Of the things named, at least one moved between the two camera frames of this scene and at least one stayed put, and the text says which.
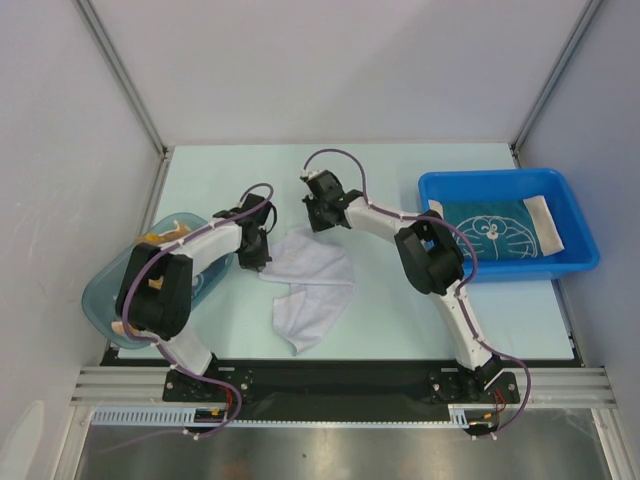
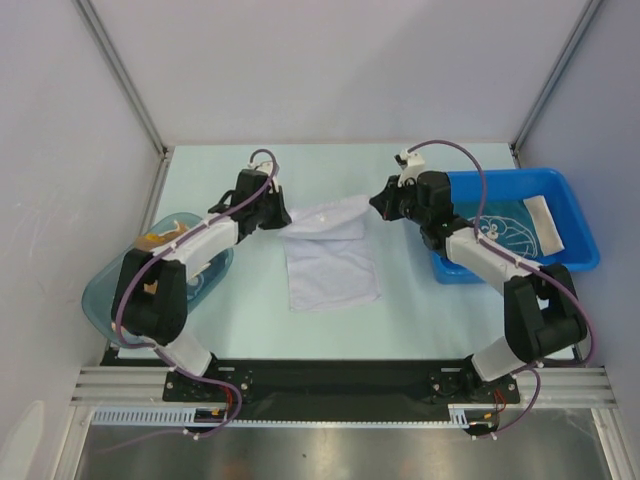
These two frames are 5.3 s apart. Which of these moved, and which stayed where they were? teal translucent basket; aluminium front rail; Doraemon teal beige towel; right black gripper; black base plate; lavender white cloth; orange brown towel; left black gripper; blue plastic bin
Moved: lavender white cloth; left black gripper; right black gripper
Stayed: teal translucent basket; Doraemon teal beige towel; aluminium front rail; black base plate; orange brown towel; blue plastic bin
